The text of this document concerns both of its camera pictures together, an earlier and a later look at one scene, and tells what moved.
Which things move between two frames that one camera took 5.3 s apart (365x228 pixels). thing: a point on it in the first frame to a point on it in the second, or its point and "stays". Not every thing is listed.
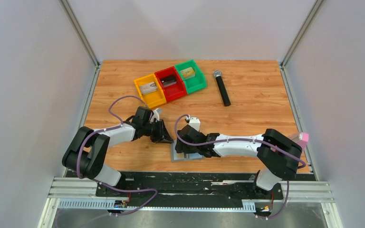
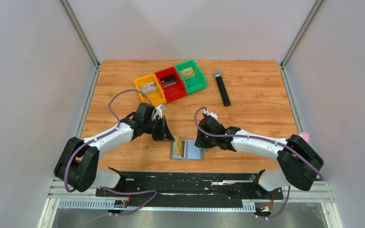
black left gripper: [163, 136] stays
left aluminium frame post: [87, 45] stays
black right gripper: [180, 148] to [200, 143]
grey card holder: [176, 156] stays
